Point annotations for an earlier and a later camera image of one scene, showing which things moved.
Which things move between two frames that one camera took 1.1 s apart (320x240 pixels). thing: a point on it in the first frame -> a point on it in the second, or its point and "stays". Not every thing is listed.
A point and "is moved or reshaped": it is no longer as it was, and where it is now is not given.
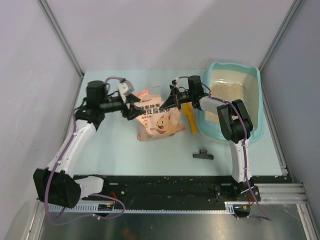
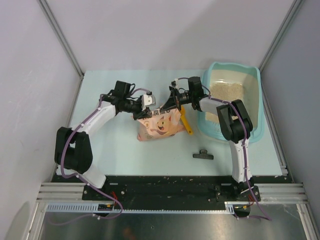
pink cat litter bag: (157, 122) is moved or reshaped
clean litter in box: (228, 92) stays
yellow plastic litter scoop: (188, 109) -> (184, 119)
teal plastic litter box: (228, 82) stays
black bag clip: (203, 154) stays
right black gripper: (174, 100) stays
